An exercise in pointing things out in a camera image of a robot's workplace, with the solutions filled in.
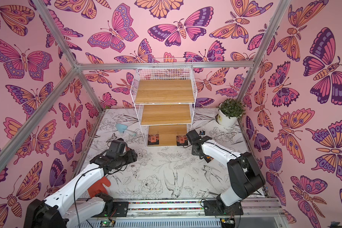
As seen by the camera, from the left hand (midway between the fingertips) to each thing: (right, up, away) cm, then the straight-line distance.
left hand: (135, 155), depth 85 cm
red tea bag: (+9, +7, +15) cm, 19 cm away
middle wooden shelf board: (+19, +24, -1) cm, 30 cm away
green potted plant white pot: (+60, +28, +9) cm, 67 cm away
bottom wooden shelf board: (+19, +11, +18) cm, 28 cm away
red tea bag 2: (+29, +7, +15) cm, 34 cm away
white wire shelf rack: (+17, +54, +15) cm, 58 cm away
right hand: (+39, +1, +6) cm, 39 cm away
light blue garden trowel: (-17, +15, +25) cm, 34 cm away
